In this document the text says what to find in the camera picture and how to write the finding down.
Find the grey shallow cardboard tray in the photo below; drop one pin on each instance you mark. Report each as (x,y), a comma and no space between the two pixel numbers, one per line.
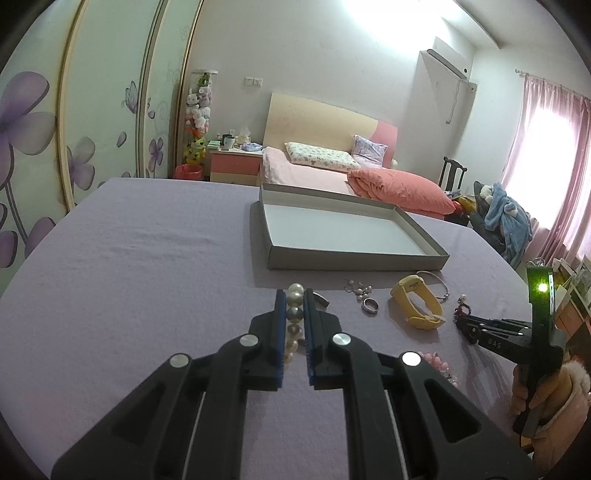
(314,230)

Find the pink beige nightstand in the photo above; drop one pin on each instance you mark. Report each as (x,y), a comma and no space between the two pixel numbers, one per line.
(236,166)

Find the dark wooden chair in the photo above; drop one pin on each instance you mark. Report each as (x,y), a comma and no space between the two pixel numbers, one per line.
(452,174)

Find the blue plush robe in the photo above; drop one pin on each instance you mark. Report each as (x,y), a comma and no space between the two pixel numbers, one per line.
(502,222)

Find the pink curtain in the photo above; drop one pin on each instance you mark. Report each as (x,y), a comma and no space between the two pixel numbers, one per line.
(548,169)

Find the bed with pink sheet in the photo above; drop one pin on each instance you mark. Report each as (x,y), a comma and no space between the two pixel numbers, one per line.
(318,146)

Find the red waste bin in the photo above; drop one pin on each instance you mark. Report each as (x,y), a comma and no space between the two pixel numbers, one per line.
(189,172)

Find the yellow wrist watch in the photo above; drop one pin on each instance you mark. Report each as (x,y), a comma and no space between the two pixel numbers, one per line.
(420,306)

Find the right hand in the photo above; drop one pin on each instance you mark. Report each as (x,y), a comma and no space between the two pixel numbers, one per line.
(565,400)

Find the plush toy tower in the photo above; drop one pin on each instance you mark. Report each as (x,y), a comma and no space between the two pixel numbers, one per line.
(197,116)

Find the floral sliding wardrobe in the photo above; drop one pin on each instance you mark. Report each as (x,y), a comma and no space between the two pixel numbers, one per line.
(90,91)

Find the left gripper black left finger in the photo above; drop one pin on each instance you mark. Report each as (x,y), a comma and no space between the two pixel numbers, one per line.
(186,420)

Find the white air conditioner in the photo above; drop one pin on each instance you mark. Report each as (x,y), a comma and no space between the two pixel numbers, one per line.
(458,59)

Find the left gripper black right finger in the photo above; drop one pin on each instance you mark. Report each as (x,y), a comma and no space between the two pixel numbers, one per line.
(404,420)

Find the floral white pillow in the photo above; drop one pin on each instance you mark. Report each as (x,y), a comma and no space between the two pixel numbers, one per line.
(320,157)

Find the wide silver cuff bangle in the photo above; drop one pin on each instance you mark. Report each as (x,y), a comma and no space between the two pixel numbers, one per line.
(321,303)

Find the purple patterned pillow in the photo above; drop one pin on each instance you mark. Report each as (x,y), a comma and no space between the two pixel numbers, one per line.
(368,152)

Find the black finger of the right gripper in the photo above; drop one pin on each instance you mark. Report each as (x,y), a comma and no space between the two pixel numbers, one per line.
(473,325)

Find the salmon folded duvet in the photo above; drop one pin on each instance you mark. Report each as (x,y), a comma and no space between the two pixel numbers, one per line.
(411,192)

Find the pearl cluster earrings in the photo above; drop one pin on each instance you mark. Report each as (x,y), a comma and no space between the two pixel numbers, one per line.
(359,290)

